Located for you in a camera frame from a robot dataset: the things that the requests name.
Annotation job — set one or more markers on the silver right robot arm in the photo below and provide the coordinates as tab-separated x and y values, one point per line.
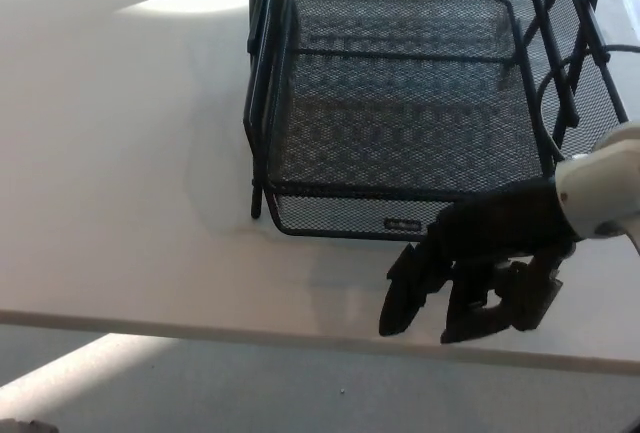
600	183

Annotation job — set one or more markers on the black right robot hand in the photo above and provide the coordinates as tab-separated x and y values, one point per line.
490	228

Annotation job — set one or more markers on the black mesh organizer frame with tray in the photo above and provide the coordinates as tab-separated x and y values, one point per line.
350	213

